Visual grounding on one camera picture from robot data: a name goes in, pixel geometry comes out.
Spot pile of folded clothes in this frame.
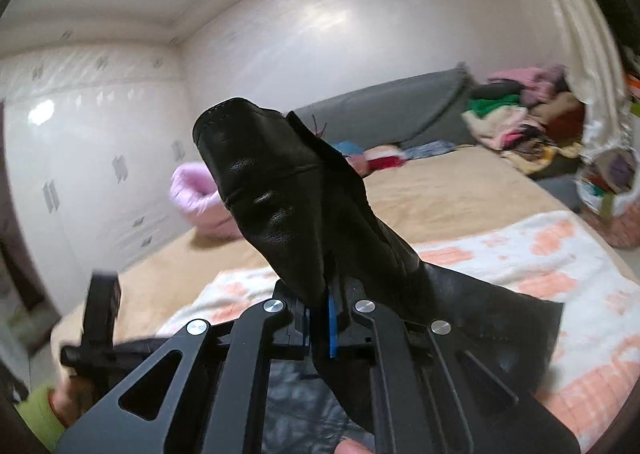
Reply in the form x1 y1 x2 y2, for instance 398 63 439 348
462 64 586 180

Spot black leather jacket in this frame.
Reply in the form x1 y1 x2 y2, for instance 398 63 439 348
193 98 562 434

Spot white peach patterned blanket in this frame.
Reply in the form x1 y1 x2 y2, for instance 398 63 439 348
155 209 640 440

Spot red and teal pillows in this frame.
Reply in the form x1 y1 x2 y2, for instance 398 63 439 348
333 141 408 178

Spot white wardrobe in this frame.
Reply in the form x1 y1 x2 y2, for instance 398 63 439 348
1 44 196 315

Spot person's right thumb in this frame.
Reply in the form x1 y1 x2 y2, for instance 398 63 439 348
334 438 373 454

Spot cream satin curtain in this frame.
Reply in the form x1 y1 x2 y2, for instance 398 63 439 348
551 0 632 162

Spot green sleeve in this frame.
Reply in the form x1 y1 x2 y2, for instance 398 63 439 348
14 386 66 453

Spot grey upholstered headboard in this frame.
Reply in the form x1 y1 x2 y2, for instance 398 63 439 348
295 63 474 150

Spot blue patterned cloth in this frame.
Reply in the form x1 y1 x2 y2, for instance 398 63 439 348
404 140 457 161

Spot person's left hand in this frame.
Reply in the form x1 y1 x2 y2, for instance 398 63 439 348
48 376 96 428

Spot pink puffy quilt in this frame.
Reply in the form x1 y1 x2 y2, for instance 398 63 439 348
169 162 242 240

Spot beige bed sheet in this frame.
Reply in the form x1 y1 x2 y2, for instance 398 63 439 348
49 144 572 360

